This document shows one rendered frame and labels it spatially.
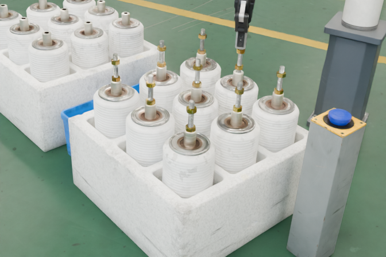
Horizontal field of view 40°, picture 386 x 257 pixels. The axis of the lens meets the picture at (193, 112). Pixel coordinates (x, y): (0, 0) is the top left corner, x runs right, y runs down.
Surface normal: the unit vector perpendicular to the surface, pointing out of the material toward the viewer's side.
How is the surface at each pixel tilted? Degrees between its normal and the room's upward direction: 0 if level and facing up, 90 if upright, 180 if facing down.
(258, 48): 0
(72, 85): 90
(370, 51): 90
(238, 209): 90
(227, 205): 90
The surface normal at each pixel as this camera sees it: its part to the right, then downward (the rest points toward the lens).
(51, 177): 0.05, -0.86
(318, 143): -0.76, 0.30
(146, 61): 0.67, 0.41
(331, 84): -0.47, 0.43
